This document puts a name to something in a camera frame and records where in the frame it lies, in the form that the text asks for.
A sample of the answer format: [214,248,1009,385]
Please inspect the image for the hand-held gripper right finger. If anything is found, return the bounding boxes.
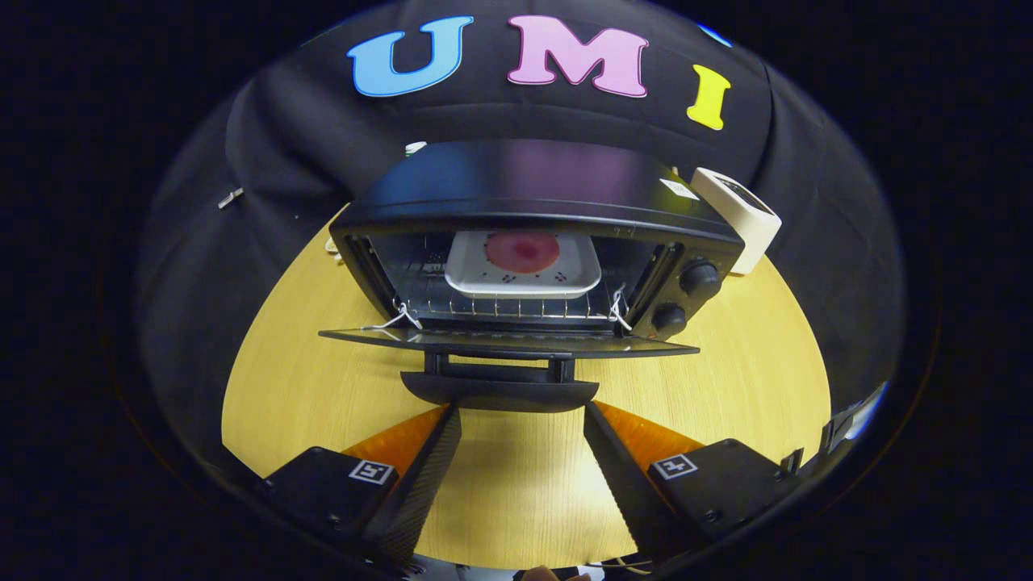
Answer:
[583,401,801,558]

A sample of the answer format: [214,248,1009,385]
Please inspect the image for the white square plate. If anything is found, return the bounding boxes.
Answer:
[445,231,602,301]

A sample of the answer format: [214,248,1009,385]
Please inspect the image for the metal oven rack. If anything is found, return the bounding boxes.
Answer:
[395,295,638,324]

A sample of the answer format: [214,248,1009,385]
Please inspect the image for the black backdrop cloth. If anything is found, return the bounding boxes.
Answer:
[133,0,905,461]

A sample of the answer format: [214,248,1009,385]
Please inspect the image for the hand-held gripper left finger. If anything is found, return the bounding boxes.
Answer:
[257,403,463,566]

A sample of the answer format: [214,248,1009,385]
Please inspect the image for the black toaster oven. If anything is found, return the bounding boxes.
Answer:
[319,139,745,414]

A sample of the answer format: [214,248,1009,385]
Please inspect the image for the white boxy appliance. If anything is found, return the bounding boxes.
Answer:
[690,167,782,277]

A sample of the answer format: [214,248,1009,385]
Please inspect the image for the white string tie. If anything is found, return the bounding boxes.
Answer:
[363,303,422,332]
[607,284,633,332]

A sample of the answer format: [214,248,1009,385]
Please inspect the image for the pink ham slice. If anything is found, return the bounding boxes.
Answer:
[485,232,561,274]

